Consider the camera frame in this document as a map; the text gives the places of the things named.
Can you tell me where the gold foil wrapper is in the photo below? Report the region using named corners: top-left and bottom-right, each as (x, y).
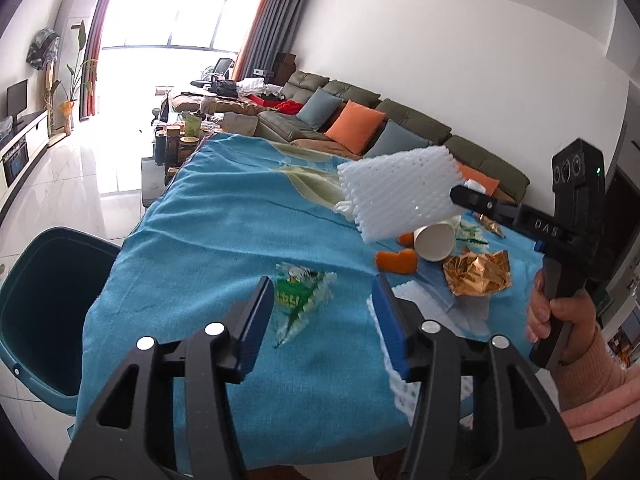
top-left (442, 250), bottom-right (512, 297)

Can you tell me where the white foam net sheet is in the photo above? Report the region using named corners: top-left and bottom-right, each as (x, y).
top-left (337, 146), bottom-right (463, 243)

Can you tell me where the white foam net sleeve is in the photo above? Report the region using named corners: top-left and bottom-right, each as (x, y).
top-left (369, 274), bottom-right (497, 431)

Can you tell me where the pink sleeve forearm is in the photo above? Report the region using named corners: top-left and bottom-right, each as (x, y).
top-left (551, 328), bottom-right (640, 442)

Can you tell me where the teal trash bin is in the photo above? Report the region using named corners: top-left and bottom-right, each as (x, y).
top-left (1, 226), bottom-right (120, 415)

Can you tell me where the person's right hand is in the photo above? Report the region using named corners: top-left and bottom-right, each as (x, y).
top-left (526, 270), bottom-right (598, 365)

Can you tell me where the small gold wrapper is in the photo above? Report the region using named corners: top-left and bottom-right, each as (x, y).
top-left (473, 212), bottom-right (506, 238)

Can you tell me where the orange cushion near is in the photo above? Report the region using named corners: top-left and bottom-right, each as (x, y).
top-left (458, 162), bottom-right (500, 196)

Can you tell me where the orange cushion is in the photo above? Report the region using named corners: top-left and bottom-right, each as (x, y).
top-left (326, 101), bottom-right (386, 155)
top-left (458, 162), bottom-right (500, 196)

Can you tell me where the green plastic wrapper scrap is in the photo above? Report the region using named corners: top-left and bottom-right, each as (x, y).
top-left (454, 221), bottom-right (489, 254)

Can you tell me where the white paper cup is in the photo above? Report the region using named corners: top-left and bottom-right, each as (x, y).
top-left (413, 216), bottom-right (461, 262)

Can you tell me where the orange peel small piece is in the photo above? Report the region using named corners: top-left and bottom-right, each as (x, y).
top-left (397, 232), bottom-right (414, 248)

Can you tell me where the orange peel large piece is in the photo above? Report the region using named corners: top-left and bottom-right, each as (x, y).
top-left (375, 248), bottom-right (419, 275)

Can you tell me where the grey-blue cushion near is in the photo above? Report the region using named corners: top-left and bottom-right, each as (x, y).
top-left (363, 120), bottom-right (432, 158)

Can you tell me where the grey-blue cushion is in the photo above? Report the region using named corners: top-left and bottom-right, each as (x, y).
top-left (296, 88), bottom-right (343, 131)
top-left (363, 120), bottom-right (432, 158)

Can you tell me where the white crumpled tissue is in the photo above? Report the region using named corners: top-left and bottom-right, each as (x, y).
top-left (333, 200), bottom-right (355, 222)

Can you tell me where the dark green sectional sofa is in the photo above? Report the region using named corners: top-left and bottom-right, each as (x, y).
top-left (255, 70), bottom-right (530, 203)

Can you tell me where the grey-blue cushion far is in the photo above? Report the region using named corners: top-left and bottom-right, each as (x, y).
top-left (296, 88), bottom-right (343, 131)

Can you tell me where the green clear plastic wrapper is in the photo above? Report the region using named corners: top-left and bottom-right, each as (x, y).
top-left (271, 262), bottom-right (337, 348)

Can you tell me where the red cloth on sofa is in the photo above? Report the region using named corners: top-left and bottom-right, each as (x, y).
top-left (248, 94), bottom-right (304, 115)

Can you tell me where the blue tablecloth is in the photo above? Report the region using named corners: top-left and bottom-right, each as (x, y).
top-left (69, 132), bottom-right (547, 470)

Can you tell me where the grey orange curtain right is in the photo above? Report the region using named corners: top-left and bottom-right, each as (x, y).
top-left (232, 0), bottom-right (309, 81)

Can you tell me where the white tv cabinet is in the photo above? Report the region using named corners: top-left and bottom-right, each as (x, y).
top-left (1, 110), bottom-right (49, 220)

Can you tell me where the cluttered coffee table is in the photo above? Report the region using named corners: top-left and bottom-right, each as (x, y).
top-left (141, 84), bottom-right (262, 208)

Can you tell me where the black monitor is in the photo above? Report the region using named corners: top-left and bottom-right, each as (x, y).
top-left (6, 79), bottom-right (28, 124)

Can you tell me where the potted green plant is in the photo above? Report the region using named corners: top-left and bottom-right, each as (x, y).
top-left (51, 20), bottom-right (96, 136)

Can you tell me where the white standing air conditioner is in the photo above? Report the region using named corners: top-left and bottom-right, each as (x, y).
top-left (53, 0), bottom-right (99, 130)

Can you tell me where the red curtain left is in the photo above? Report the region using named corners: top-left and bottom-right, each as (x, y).
top-left (78, 0), bottom-right (111, 120)

